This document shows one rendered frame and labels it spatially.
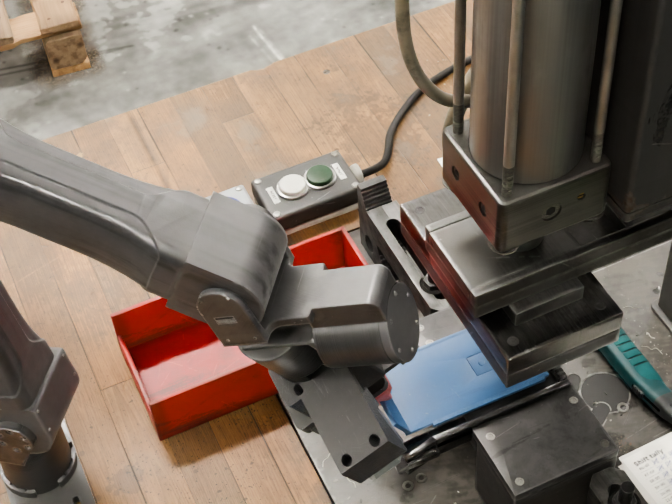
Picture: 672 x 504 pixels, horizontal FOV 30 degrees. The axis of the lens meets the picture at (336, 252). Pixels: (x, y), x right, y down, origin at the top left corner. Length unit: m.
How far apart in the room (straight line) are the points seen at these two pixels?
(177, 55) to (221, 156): 1.59
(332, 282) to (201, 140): 0.62
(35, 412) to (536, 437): 0.42
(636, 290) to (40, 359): 0.60
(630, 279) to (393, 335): 0.50
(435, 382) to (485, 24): 0.40
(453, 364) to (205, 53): 1.99
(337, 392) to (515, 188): 0.20
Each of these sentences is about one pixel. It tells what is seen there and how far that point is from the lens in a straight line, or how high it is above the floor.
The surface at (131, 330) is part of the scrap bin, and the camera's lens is 1.25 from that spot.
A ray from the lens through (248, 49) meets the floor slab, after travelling 3.01.
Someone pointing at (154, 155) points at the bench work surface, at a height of 0.90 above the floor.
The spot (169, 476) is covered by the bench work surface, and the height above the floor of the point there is 0.90.
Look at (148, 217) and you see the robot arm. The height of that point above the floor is 1.29.
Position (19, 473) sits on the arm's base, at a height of 0.95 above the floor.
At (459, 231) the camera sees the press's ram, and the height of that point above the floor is 1.18.
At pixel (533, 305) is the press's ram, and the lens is 0.95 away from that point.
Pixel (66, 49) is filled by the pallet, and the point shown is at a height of 0.07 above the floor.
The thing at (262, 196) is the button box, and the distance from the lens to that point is 1.35.
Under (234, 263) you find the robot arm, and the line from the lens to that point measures 0.84.
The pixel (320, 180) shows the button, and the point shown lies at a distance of 1.35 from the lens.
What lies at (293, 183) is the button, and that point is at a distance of 1.35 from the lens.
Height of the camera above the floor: 1.90
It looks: 49 degrees down
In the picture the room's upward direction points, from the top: 5 degrees counter-clockwise
